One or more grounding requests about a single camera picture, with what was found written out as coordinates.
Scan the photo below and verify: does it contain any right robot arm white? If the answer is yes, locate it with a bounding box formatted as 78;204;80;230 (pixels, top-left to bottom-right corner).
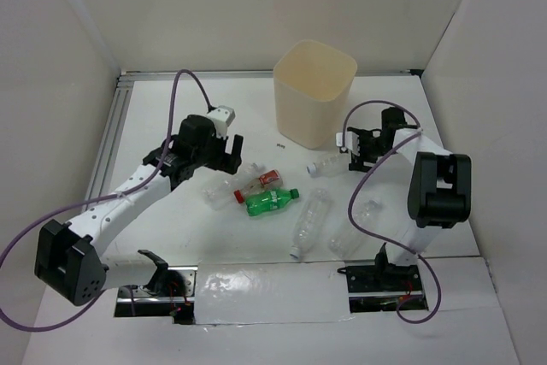
335;104;472;290

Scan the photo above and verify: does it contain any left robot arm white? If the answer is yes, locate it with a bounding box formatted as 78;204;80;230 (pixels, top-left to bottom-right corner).
34;106;244;306

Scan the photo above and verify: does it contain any beige plastic bin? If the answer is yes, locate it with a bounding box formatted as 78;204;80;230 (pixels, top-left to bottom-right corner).
273;40;357;150

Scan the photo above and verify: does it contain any red cap label bottle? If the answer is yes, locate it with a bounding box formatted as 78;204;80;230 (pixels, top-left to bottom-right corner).
233;169;283;203

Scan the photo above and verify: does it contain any green plastic bottle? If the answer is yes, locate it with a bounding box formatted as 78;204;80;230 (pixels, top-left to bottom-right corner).
244;188;300;217

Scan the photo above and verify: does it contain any clear bottle blue-white cap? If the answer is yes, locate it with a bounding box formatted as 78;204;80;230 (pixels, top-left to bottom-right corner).
327;198;383;260

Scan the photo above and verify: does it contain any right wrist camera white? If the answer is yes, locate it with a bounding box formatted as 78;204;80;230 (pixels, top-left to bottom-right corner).
335;132;359;154

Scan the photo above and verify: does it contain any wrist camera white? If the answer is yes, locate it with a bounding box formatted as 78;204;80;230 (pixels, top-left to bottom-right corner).
335;132;359;154
206;105;236;139

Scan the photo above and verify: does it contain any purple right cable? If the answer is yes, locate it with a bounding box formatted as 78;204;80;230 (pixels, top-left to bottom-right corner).
341;99;443;324

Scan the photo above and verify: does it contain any purple cable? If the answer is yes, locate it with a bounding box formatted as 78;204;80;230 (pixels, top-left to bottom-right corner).
341;99;443;324
0;68;215;333

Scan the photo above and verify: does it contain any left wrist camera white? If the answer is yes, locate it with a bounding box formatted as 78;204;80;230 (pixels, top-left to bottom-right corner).
206;105;236;139

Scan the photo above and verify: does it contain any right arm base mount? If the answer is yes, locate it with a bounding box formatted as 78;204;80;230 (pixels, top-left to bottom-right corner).
337;245;428;314

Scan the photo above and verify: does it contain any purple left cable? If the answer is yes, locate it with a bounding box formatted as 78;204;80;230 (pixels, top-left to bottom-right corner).
0;68;215;333

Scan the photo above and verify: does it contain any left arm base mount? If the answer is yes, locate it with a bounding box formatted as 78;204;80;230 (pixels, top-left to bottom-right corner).
114;266;198;325

